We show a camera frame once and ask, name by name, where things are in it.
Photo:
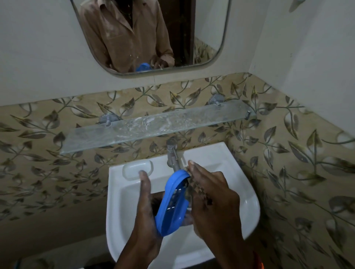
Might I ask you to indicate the person's right forearm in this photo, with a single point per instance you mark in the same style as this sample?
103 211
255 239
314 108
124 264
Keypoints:
235 253

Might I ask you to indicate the rounded wall mirror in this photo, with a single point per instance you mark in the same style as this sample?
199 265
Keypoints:
144 33

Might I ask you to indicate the person's left forearm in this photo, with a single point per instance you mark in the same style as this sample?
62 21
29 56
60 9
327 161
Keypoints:
136 259

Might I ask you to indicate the blue plastic slotted soap dish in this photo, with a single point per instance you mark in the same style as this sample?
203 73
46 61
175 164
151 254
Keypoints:
172 210

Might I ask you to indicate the small metal shelf end clip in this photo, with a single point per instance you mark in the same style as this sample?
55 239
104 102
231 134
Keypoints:
248 115

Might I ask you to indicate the person's left thumb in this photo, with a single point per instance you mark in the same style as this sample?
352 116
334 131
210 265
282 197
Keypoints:
145 188

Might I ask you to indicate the frosted glass wall shelf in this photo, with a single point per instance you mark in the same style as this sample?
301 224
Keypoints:
155 126

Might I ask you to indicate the person's left hand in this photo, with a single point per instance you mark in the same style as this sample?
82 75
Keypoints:
145 221

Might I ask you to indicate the white ceramic wash basin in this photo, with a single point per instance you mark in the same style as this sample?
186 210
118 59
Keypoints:
124 205

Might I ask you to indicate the person's right fingers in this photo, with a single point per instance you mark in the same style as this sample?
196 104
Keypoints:
198 176

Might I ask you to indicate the person's right hand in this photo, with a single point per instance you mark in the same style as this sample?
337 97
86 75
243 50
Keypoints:
219 207

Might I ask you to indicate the metal shelf bracket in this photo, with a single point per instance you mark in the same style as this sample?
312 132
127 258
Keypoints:
217 99
107 119

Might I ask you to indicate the chrome sink faucet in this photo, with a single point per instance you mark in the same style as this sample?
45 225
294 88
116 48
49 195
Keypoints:
172 153

